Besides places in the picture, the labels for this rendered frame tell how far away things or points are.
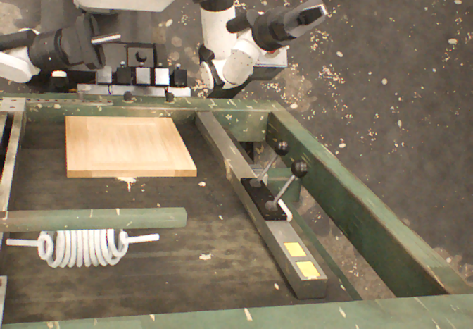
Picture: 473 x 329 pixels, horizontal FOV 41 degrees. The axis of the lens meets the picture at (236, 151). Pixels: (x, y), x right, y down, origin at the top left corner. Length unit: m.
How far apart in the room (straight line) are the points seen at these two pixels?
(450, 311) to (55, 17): 2.14
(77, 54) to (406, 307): 0.89
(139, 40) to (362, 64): 1.15
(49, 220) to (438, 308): 0.58
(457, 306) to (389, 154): 2.22
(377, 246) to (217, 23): 0.71
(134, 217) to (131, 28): 2.03
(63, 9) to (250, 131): 1.11
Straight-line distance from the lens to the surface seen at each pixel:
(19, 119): 1.72
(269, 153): 2.12
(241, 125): 2.01
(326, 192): 1.61
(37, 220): 0.80
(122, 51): 2.73
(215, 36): 1.70
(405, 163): 3.25
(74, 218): 0.80
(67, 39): 1.49
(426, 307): 1.02
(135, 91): 2.11
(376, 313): 0.97
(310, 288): 1.15
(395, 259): 1.32
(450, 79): 3.49
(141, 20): 2.80
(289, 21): 1.35
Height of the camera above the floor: 2.77
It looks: 72 degrees down
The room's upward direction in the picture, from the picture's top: 59 degrees clockwise
